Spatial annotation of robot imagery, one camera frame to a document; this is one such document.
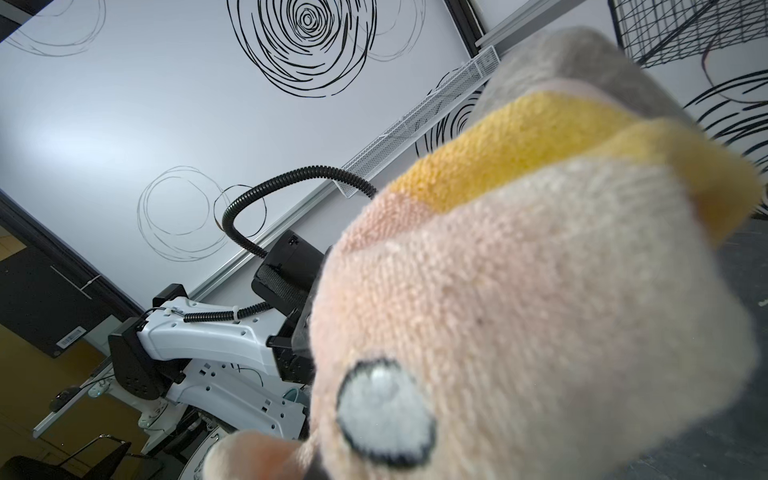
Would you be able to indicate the white mesh shelf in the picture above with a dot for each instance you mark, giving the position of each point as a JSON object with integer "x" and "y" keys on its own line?
{"x": 439, "y": 118}

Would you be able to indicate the grey rectangular eyeglass case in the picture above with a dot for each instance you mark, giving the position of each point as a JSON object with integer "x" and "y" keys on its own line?
{"x": 580, "y": 61}

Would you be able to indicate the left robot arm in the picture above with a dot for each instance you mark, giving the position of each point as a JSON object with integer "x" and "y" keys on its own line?
{"x": 246, "y": 368}

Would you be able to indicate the black wire basket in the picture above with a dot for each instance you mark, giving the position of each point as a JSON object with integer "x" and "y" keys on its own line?
{"x": 654, "y": 33}

